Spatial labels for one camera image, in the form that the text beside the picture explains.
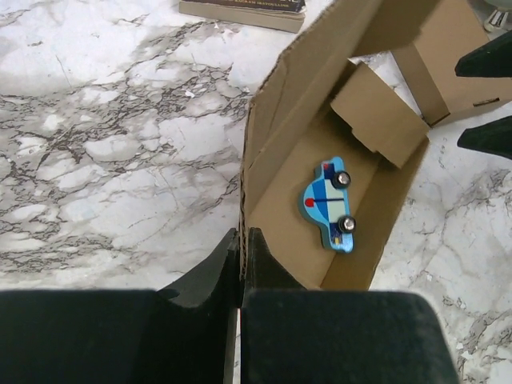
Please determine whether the cardboard box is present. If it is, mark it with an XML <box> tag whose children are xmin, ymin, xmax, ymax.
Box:
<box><xmin>240</xmin><ymin>1</ymin><xmax>511</xmax><ymax>290</ymax></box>

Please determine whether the round pastel drawer cabinet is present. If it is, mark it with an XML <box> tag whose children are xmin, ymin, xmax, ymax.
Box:
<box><xmin>483</xmin><ymin>0</ymin><xmax>512</xmax><ymax>32</ymax></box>

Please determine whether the small blue toy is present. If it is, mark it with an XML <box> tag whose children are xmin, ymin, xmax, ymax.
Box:
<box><xmin>298</xmin><ymin>157</ymin><xmax>356</xmax><ymax>254</ymax></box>

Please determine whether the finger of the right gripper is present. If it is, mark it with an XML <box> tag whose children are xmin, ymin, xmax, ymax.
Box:
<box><xmin>457</xmin><ymin>116</ymin><xmax>512</xmax><ymax>158</ymax></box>
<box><xmin>454</xmin><ymin>30</ymin><xmax>512</xmax><ymax>78</ymax></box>

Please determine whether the dark paperback book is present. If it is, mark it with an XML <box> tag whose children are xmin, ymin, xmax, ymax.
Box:
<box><xmin>178</xmin><ymin>0</ymin><xmax>306</xmax><ymax>33</ymax></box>

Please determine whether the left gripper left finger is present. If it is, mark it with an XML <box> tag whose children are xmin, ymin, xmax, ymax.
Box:
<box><xmin>159</xmin><ymin>228</ymin><xmax>238</xmax><ymax>383</ymax></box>

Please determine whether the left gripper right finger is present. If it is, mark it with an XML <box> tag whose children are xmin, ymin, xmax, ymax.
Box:
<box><xmin>240</xmin><ymin>228</ymin><xmax>305</xmax><ymax>383</ymax></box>

